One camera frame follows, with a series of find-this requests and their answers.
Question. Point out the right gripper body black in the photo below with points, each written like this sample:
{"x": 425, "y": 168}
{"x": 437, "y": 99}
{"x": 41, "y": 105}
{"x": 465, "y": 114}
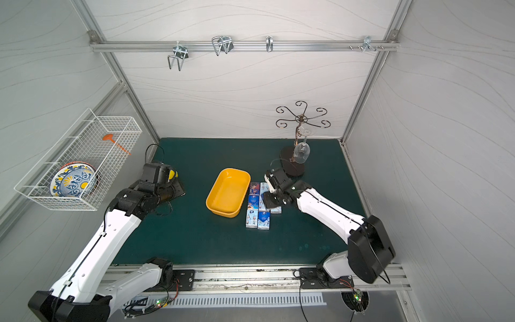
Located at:
{"x": 274, "y": 192}

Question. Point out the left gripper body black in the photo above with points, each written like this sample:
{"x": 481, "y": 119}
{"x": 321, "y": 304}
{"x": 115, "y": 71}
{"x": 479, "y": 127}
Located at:
{"x": 175, "y": 188}

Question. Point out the purple anime tissue pack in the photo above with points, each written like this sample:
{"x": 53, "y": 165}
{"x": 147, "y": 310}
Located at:
{"x": 254, "y": 189}

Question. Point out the blue orange tissue pack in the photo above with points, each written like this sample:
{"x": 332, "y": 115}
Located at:
{"x": 253, "y": 202}

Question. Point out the blue white tissue pack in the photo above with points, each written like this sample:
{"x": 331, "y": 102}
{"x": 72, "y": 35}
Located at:
{"x": 263, "y": 220}

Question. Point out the light blue anime tissue pack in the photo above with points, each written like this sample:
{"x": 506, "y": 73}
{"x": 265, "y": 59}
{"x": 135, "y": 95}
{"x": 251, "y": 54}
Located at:
{"x": 251, "y": 218}

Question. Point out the yellow plastic storage box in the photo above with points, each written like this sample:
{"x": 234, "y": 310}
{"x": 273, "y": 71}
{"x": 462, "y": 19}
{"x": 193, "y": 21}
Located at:
{"x": 228, "y": 192}

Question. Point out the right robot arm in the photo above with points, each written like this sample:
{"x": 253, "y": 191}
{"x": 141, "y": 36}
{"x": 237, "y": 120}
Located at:
{"x": 369, "y": 249}

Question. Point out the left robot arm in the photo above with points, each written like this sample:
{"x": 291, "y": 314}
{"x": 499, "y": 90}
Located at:
{"x": 78, "y": 294}

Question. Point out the black metal glass stand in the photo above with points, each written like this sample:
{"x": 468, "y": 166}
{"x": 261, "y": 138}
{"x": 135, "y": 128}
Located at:
{"x": 303, "y": 126}

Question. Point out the yellow banana bunch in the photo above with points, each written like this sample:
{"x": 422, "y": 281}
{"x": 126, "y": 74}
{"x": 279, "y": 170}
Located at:
{"x": 172, "y": 175}

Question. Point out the clear wine glass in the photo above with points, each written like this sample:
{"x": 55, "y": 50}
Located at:
{"x": 301, "y": 151}

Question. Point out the blue yellow patterned plate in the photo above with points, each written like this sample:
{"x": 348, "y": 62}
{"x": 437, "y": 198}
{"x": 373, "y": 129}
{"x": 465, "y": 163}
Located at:
{"x": 76, "y": 179}

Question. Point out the orange plastic spoon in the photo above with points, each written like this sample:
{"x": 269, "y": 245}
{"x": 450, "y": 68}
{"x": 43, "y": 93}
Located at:
{"x": 109, "y": 137}

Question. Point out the green table mat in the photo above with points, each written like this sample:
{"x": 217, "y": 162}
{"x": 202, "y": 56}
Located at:
{"x": 184, "y": 231}

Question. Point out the small metal hook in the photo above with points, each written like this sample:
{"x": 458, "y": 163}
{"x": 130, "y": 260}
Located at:
{"x": 269, "y": 44}

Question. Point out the metal double hook left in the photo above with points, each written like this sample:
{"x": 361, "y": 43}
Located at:
{"x": 177, "y": 57}

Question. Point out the metal double hook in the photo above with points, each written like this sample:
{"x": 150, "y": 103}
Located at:
{"x": 177, "y": 57}
{"x": 222, "y": 44}

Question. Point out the metal double hook middle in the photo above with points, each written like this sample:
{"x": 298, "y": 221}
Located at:
{"x": 222, "y": 44}

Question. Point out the metal hook right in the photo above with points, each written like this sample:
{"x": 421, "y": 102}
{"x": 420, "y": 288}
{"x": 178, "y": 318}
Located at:
{"x": 366, "y": 46}

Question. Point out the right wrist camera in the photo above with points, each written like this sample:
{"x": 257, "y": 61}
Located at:
{"x": 277, "y": 180}

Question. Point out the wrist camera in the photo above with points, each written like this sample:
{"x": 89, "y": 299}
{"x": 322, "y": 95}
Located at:
{"x": 277, "y": 180}
{"x": 156, "y": 173}

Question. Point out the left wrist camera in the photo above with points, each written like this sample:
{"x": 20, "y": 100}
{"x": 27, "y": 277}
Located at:
{"x": 156, "y": 173}

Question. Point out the white wire basket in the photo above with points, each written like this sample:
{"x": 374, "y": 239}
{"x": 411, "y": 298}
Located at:
{"x": 82, "y": 142}

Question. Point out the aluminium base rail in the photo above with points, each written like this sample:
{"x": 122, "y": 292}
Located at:
{"x": 254, "y": 278}

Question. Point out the aluminium top rail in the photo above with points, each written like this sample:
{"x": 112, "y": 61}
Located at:
{"x": 240, "y": 46}

